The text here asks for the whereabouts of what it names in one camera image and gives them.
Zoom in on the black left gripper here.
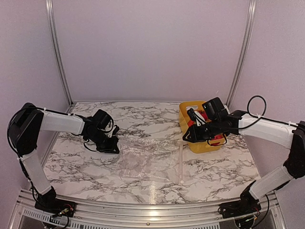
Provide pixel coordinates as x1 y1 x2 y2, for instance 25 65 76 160
87 130 119 154

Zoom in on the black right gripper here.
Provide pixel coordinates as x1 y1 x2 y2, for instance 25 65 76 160
182 118 221 143

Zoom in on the red toy tomato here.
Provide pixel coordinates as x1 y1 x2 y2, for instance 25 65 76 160
195 110 208 122

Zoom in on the clear zip top bag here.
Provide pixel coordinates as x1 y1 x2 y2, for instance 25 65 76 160
115 138 184 185

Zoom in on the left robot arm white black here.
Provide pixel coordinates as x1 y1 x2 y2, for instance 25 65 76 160
7 103 120 212

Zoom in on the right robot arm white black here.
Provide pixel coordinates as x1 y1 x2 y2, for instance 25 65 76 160
183 109 305 214

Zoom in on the red toy chili pepper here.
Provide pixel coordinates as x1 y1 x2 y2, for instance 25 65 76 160
187 120 196 127

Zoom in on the yellow plastic basket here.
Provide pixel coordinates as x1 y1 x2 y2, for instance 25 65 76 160
179 100 225 154

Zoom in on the red toy apple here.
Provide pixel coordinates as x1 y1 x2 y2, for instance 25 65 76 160
212 135 223 140

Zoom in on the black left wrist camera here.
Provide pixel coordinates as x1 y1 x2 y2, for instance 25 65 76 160
93 109 114 133

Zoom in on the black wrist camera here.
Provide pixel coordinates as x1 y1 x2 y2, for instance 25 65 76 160
202 97 228 121
93 109 114 133

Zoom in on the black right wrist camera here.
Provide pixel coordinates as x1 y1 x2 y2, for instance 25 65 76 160
202 97 228 121

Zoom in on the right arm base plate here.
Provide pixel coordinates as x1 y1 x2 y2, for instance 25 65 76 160
218 200 262 219

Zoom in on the front aluminium rail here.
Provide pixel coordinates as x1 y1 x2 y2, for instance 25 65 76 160
9 188 286 229

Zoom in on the right aluminium frame post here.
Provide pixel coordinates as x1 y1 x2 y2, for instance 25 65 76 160
226 0 257 107

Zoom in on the aluminium frame post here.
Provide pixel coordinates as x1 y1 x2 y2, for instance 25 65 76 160
226 0 257 107
46 0 73 107

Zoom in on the left aluminium frame post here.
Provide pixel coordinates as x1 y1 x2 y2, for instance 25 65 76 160
46 0 73 107

